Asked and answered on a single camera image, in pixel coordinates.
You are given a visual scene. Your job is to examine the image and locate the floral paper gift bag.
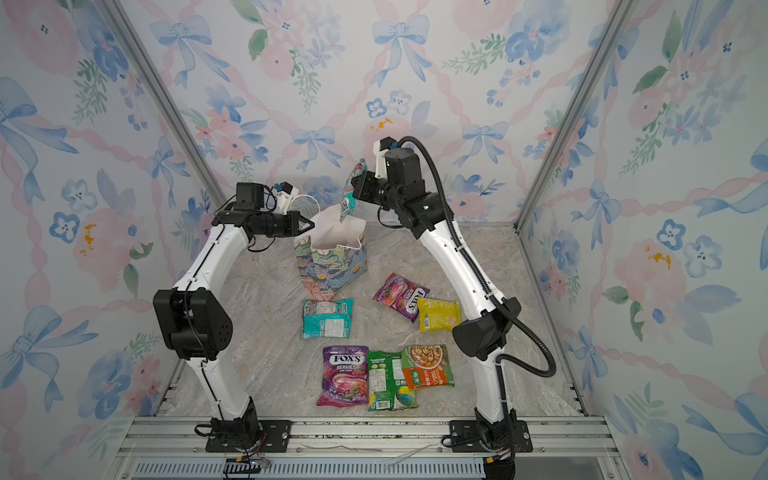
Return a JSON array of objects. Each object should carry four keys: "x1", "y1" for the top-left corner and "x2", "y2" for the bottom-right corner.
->
[{"x1": 293, "y1": 194, "x2": 368, "y2": 301}]

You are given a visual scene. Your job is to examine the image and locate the teal Fox's mint candy bag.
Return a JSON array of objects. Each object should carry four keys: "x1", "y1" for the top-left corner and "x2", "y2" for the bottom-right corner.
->
[{"x1": 339, "y1": 158, "x2": 368, "y2": 222}]

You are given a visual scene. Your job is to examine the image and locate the teal snack packet back side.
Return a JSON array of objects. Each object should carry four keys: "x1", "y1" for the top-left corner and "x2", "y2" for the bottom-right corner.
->
[{"x1": 301, "y1": 298, "x2": 354, "y2": 339}]

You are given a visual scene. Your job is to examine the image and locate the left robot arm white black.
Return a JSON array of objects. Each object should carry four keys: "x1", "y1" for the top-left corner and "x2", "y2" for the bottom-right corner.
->
[{"x1": 153, "y1": 210, "x2": 314, "y2": 453}]

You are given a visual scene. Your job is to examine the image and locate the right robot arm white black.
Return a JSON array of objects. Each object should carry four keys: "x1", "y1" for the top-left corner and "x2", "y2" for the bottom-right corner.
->
[{"x1": 352, "y1": 137, "x2": 557, "y2": 453}]

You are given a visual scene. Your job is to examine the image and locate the purple Fox's berries bag upper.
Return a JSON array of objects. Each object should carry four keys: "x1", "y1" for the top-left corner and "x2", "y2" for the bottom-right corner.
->
[{"x1": 373, "y1": 273, "x2": 430, "y2": 323}]

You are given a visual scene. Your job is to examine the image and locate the purple fox's berries bag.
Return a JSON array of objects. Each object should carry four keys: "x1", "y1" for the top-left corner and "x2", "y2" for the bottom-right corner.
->
[
  {"x1": 316, "y1": 345, "x2": 369, "y2": 408},
  {"x1": 373, "y1": 273, "x2": 430, "y2": 323}
]

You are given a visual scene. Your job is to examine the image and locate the purple Fox's berries bag lower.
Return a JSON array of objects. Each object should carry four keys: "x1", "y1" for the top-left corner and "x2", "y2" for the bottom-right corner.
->
[{"x1": 316, "y1": 345, "x2": 369, "y2": 408}]

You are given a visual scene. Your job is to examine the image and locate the yellow snack packet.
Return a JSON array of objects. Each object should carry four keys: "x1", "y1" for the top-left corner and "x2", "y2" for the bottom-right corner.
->
[{"x1": 417, "y1": 298, "x2": 462, "y2": 332}]

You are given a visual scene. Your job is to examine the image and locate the green snack packet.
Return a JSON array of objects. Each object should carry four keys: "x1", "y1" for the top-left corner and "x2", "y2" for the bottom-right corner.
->
[{"x1": 367, "y1": 351, "x2": 418, "y2": 412}]

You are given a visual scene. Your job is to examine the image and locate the orange green cereal packet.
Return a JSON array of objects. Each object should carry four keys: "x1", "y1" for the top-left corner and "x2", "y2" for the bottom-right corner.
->
[{"x1": 401, "y1": 344, "x2": 455, "y2": 389}]

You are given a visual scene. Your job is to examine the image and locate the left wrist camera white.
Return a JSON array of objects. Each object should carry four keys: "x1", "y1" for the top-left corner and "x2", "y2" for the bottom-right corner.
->
[{"x1": 273, "y1": 182, "x2": 300, "y2": 214}]

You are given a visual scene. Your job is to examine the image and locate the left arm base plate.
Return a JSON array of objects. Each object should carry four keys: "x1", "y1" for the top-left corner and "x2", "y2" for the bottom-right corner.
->
[{"x1": 205, "y1": 419, "x2": 293, "y2": 454}]

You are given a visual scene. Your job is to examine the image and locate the aluminium rail frame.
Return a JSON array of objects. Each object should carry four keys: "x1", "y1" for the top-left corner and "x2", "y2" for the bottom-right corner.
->
[{"x1": 106, "y1": 416, "x2": 629, "y2": 479}]

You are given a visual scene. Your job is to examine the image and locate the black corrugated cable conduit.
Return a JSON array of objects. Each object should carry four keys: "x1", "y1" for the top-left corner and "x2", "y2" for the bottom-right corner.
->
[{"x1": 395, "y1": 135, "x2": 557, "y2": 379}]

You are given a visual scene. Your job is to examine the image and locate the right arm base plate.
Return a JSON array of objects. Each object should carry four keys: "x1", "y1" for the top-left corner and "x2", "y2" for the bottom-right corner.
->
[{"x1": 441, "y1": 418, "x2": 533, "y2": 454}]

